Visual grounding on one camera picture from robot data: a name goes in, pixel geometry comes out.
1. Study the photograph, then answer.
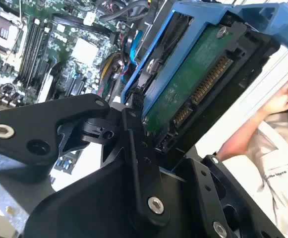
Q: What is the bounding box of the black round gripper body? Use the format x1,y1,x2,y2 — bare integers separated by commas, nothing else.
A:
23,143,205,238

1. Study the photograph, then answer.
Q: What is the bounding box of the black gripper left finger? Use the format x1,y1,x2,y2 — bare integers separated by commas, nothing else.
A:
0,93,171,227

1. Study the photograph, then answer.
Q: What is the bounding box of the hard disk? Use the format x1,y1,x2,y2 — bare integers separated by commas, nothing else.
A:
120,0,288,174

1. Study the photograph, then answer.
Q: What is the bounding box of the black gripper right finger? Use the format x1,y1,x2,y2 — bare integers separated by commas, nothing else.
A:
182,154,287,238

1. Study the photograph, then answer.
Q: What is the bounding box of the person's bare hand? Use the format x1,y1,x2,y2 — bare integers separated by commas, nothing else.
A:
256,78,288,122

